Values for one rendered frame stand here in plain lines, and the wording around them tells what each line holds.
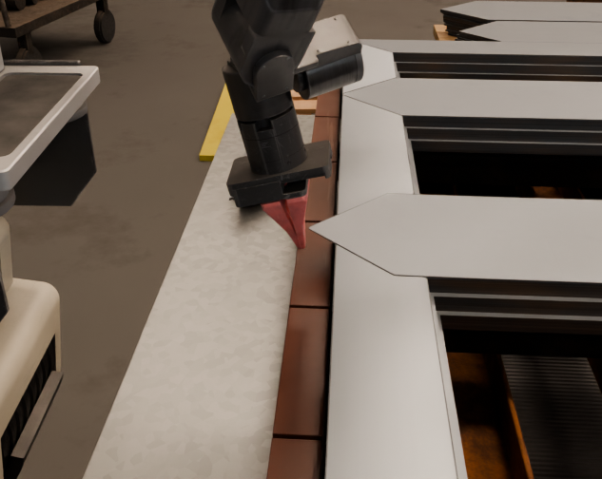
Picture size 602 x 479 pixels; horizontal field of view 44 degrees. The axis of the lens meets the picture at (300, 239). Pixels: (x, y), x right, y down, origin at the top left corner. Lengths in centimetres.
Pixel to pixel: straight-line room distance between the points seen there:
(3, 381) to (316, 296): 31
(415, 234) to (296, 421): 27
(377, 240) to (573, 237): 21
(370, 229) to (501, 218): 15
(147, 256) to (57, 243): 33
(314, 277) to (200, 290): 29
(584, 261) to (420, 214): 18
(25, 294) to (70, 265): 163
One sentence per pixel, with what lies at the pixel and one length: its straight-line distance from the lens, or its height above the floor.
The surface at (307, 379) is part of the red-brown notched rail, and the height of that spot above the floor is 83.
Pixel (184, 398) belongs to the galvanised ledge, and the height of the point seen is 68.
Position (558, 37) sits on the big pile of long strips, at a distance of 169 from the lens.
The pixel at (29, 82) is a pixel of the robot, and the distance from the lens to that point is 75.
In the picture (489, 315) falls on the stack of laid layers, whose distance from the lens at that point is 75.
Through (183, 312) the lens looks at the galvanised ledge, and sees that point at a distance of 101.
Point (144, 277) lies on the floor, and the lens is 238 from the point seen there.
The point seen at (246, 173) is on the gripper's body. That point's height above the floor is 95.
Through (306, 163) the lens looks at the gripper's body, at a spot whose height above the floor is 96.
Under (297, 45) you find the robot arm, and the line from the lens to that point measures 64.
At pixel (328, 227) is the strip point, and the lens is 81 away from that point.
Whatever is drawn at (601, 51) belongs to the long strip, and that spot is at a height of 87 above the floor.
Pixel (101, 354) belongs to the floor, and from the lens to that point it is 209.
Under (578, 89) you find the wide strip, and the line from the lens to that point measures 131.
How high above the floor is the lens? 126
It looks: 30 degrees down
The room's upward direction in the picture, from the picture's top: straight up
